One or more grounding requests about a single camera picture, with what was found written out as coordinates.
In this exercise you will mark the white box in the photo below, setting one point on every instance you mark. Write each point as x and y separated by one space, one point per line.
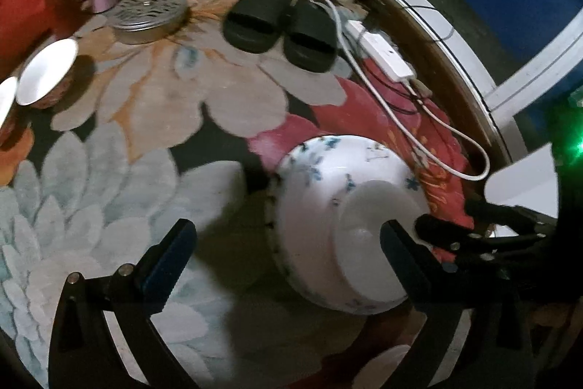
524 184

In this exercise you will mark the brown curved wooden edge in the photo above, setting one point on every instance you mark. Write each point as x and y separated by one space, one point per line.
460 97

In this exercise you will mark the white power strip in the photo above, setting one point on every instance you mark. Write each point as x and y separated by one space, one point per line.
387 51

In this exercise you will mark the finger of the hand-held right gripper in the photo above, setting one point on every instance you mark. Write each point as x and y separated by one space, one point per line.
437 227
496 213

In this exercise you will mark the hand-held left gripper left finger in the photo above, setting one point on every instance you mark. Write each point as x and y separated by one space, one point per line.
168 266

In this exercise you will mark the red cloth gold print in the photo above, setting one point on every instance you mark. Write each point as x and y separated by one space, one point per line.
423 134

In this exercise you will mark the white bowl brown outside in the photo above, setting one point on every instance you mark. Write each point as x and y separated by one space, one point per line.
5 102
43 72

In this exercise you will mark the black slipper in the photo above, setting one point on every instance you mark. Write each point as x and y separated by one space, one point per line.
257 17
309 36

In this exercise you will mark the floral patterned blanket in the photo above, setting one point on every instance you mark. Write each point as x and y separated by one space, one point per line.
136 106

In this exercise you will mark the white floral ceramic bowl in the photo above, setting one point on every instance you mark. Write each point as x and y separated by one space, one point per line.
309 206

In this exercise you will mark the round perforated metal tin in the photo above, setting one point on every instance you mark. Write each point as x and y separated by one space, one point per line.
150 13

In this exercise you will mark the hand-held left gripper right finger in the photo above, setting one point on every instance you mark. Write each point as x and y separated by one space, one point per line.
403 254

